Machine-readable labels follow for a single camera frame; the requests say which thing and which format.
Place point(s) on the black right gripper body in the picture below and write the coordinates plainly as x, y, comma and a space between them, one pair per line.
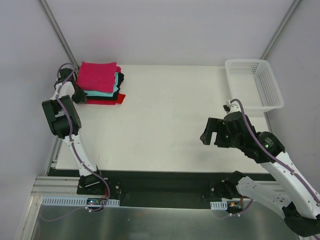
217, 132

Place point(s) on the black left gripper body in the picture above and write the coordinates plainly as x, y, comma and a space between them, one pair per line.
79, 95

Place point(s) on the teal t shirt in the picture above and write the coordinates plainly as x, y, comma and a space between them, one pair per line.
119, 77

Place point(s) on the pink t shirt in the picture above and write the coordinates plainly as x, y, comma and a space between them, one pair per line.
99, 77

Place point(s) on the red t shirt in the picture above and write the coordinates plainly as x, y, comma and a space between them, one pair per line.
99, 100

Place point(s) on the black t shirt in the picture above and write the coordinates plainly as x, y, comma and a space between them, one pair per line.
108, 96

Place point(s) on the white plastic laundry basket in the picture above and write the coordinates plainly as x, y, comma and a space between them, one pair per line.
253, 82

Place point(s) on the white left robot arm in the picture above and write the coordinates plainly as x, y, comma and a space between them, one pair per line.
64, 122

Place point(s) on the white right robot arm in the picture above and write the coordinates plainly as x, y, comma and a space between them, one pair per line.
299, 205

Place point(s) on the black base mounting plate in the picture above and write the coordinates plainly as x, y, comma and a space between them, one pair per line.
167, 200

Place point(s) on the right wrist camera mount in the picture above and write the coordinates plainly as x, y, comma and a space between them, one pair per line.
232, 107

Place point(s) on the right white cable duct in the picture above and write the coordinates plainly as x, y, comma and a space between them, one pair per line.
219, 205

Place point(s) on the white cable duct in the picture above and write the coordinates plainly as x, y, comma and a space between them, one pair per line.
69, 201
219, 205

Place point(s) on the aluminium frame rail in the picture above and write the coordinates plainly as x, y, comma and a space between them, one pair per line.
50, 185

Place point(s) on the left aluminium corner post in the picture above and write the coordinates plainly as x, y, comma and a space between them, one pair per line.
58, 32

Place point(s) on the aluminium corner post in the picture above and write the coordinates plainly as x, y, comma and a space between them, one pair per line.
58, 32
288, 16

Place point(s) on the left white cable duct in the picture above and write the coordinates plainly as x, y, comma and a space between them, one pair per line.
69, 201

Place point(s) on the right aluminium corner post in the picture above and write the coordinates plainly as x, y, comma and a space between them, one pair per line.
288, 16

